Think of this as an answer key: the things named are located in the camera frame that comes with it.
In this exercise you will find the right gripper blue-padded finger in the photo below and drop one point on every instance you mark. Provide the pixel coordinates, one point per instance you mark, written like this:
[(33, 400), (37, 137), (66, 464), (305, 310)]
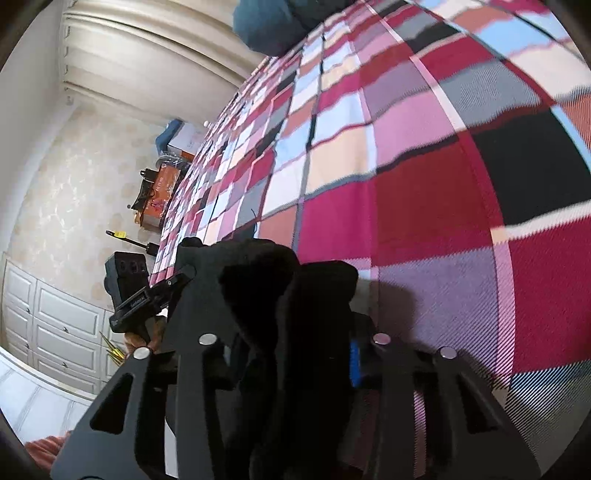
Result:
[(355, 367)]

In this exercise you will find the black pants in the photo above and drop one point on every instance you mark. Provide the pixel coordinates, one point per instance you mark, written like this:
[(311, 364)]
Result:
[(264, 345)]

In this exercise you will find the black stick with yellow tag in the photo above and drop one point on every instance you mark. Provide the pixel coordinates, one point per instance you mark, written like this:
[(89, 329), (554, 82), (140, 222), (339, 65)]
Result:
[(149, 248)]

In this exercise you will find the white drawer cabinet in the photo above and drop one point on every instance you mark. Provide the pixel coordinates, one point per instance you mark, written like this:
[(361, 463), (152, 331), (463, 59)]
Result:
[(55, 333)]

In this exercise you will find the white box with blue cloth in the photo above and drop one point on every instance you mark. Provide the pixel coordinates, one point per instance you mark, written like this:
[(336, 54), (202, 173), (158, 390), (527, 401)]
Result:
[(181, 139)]

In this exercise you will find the beige curtain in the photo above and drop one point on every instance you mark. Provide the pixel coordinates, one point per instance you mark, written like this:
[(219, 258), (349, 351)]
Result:
[(156, 59)]

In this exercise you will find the plaid pink red bedspread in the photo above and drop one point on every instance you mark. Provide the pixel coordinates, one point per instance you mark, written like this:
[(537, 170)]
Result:
[(443, 149)]

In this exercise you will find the dark teal pillow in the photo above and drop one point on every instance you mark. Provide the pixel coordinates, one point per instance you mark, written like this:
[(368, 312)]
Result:
[(273, 27)]

